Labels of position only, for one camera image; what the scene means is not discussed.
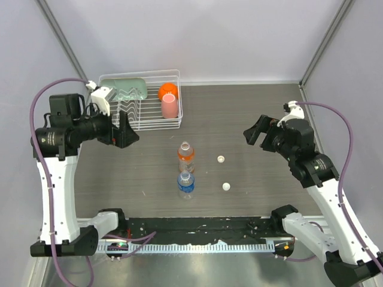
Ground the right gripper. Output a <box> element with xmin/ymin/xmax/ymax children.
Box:
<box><xmin>244</xmin><ymin>114</ymin><xmax>296</xmax><ymax>162</ymax></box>

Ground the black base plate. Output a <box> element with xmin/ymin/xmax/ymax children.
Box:
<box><xmin>110</xmin><ymin>216</ymin><xmax>291</xmax><ymax>245</ymax></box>

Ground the orange bowl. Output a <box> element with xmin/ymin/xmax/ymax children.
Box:
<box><xmin>158</xmin><ymin>83</ymin><xmax>179</xmax><ymax>101</ymax></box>

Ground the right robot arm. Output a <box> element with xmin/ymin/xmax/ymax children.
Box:
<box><xmin>244</xmin><ymin>115</ymin><xmax>382</xmax><ymax>286</ymax></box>

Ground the white wire dish rack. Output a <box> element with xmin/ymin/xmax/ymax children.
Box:
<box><xmin>99</xmin><ymin>69</ymin><xmax>183</xmax><ymax>131</ymax></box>

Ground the orange drink bottle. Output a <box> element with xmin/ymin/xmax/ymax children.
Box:
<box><xmin>177</xmin><ymin>141</ymin><xmax>195</xmax><ymax>173</ymax></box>

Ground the white slotted cable duct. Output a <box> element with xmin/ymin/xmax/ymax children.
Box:
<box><xmin>96</xmin><ymin>240</ymin><xmax>275</xmax><ymax>255</ymax></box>

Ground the pink cup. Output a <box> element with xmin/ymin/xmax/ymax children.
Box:
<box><xmin>161</xmin><ymin>93</ymin><xmax>178</xmax><ymax>119</ymax></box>

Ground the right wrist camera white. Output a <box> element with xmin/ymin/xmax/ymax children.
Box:
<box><xmin>277</xmin><ymin>101</ymin><xmax>305</xmax><ymax>127</ymax></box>

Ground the green plastic tray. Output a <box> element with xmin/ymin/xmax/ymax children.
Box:
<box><xmin>99</xmin><ymin>78</ymin><xmax>148</xmax><ymax>102</ymax></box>

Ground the white blue bottle cap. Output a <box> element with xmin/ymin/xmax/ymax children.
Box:
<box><xmin>222</xmin><ymin>182</ymin><xmax>231</xmax><ymax>191</ymax></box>

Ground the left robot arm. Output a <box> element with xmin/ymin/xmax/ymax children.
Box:
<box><xmin>30</xmin><ymin>94</ymin><xmax>139</xmax><ymax>257</ymax></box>

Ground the blue label water bottle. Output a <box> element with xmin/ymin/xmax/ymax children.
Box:
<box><xmin>177</xmin><ymin>170</ymin><xmax>195</xmax><ymax>200</ymax></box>

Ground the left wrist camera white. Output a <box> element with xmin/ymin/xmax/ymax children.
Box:
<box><xmin>86</xmin><ymin>81</ymin><xmax>117</xmax><ymax>116</ymax></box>

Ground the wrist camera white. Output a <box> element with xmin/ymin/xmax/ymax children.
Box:
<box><xmin>277</xmin><ymin>101</ymin><xmax>305</xmax><ymax>127</ymax></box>
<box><xmin>86</xmin><ymin>81</ymin><xmax>117</xmax><ymax>116</ymax></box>

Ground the white bottle cap open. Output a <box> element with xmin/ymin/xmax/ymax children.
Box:
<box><xmin>217</xmin><ymin>155</ymin><xmax>225</xmax><ymax>163</ymax></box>

